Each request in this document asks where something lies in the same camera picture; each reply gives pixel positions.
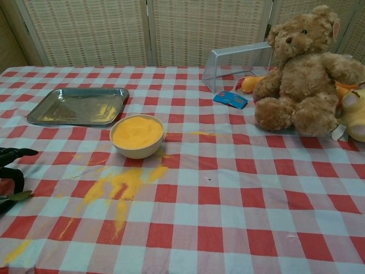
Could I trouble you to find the silver black robot left hand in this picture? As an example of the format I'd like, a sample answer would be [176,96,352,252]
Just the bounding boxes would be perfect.
[0,147,39,222]

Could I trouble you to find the dark metal spoon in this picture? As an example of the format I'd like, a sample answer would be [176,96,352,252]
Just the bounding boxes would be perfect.
[0,190,34,202]

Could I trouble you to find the yellow powder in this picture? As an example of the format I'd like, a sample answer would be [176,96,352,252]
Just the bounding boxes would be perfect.
[76,165,169,237]

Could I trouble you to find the cream ceramic bowl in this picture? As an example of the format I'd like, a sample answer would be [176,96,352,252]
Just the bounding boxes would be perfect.
[109,114,165,160]

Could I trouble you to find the stainless steel rectangular tray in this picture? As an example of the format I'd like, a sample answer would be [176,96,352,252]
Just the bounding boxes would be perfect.
[26,87,130,127]

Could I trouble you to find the woven bamboo folding screen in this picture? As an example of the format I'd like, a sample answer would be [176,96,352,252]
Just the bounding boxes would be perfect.
[0,0,365,74]

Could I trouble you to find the red white checkered tablecloth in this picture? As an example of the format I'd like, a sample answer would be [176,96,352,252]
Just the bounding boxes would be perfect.
[0,66,365,274]

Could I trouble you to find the blue card package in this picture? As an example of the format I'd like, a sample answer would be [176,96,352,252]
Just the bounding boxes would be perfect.
[213,91,248,110]

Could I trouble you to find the silver mesh metal rack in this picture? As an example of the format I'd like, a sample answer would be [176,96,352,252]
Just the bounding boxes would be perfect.
[202,41,274,94]

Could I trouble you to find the brown teddy bear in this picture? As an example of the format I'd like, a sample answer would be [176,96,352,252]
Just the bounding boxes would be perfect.
[253,5,365,136]

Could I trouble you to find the yellow plush toy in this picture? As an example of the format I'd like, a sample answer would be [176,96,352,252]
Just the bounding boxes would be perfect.
[336,85,365,141]

